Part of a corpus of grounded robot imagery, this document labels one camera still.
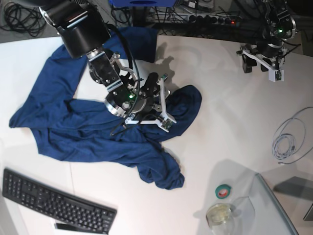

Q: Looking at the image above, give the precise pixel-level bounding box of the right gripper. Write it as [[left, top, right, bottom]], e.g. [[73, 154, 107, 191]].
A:
[[129, 72, 161, 114]]

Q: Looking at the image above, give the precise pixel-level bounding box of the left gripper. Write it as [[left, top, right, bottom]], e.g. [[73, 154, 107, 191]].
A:
[[242, 41, 283, 73]]

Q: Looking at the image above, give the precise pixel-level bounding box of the dark blue t-shirt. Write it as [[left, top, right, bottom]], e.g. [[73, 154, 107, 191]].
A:
[[8, 26, 203, 190]]

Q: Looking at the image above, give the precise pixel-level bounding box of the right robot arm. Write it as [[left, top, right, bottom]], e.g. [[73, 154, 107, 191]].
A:
[[39, 0, 159, 118]]

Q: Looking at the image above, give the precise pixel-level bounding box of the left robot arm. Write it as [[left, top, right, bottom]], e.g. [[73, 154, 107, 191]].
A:
[[237, 0, 296, 80]]

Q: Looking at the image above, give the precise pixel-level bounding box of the black power strip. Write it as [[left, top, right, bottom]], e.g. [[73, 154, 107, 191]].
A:
[[168, 13, 242, 26]]

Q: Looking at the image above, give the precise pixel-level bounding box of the blue box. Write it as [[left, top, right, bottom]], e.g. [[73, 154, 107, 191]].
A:
[[109, 0, 176, 7]]

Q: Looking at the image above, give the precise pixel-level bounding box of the green and red tape roll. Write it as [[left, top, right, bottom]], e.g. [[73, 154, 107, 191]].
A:
[[215, 184, 232, 199]]

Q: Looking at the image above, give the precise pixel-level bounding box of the clear glass bottle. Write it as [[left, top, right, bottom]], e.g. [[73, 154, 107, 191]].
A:
[[206, 203, 235, 235]]

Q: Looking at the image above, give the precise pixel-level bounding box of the black computer keyboard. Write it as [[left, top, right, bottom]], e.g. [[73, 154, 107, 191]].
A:
[[2, 168, 117, 235]]

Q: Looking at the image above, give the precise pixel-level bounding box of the coiled grey cable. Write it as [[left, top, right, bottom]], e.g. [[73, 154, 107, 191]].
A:
[[271, 106, 313, 165]]

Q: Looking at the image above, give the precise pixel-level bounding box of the coiled black floor cable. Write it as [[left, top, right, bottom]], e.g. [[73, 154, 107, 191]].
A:
[[0, 0, 47, 38]]

